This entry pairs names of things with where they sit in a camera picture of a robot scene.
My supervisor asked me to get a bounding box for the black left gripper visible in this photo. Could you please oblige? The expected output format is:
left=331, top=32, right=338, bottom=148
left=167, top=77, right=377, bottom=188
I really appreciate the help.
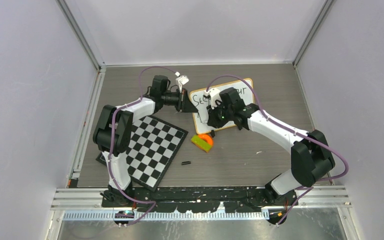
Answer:
left=161, top=88, right=198, bottom=113

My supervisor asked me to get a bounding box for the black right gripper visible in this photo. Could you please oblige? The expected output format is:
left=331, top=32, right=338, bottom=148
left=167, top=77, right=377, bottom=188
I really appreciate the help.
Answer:
left=206, top=100, right=233, bottom=129

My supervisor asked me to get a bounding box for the yellow framed whiteboard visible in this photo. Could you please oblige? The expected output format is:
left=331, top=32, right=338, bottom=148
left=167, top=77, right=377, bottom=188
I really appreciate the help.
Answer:
left=189, top=80, right=255, bottom=135

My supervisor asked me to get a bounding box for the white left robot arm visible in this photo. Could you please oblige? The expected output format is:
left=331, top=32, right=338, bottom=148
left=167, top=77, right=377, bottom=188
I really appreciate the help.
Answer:
left=92, top=75, right=198, bottom=207

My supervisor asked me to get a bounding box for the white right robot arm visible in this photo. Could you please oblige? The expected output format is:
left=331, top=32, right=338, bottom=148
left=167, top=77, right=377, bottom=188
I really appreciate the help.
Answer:
left=203, top=87, right=335, bottom=205

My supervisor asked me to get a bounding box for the metal whiteboard stand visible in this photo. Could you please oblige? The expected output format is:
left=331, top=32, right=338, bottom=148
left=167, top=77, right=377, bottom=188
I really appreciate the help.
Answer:
left=209, top=121, right=243, bottom=137

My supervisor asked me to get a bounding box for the green orange toy block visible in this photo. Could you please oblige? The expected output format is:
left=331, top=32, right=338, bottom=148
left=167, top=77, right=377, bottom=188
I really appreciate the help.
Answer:
left=190, top=134, right=214, bottom=153

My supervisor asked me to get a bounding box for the black white chessboard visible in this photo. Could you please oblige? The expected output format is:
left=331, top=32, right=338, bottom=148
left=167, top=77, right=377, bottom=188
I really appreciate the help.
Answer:
left=109, top=115, right=188, bottom=192

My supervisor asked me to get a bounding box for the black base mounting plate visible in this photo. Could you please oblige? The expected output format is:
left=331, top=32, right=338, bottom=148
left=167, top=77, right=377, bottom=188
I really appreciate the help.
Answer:
left=101, top=186, right=297, bottom=213

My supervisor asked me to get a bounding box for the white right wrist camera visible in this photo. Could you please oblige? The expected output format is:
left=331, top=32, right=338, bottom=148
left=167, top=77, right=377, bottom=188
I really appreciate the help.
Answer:
left=203, top=87, right=222, bottom=110

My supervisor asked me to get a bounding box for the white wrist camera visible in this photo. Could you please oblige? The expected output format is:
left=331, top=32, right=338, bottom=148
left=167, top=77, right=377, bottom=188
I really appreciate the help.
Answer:
left=175, top=75, right=189, bottom=92
left=203, top=87, right=222, bottom=110

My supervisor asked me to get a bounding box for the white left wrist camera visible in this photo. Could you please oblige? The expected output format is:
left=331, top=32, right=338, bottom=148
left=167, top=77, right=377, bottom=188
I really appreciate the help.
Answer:
left=175, top=75, right=189, bottom=92

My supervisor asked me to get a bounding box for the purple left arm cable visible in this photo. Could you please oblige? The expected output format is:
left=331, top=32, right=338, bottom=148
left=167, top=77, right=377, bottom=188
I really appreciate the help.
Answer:
left=107, top=66, right=181, bottom=226

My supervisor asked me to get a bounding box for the white toothed cable rail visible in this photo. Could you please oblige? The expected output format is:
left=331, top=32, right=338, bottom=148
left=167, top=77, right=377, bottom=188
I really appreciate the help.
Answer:
left=62, top=209, right=270, bottom=221

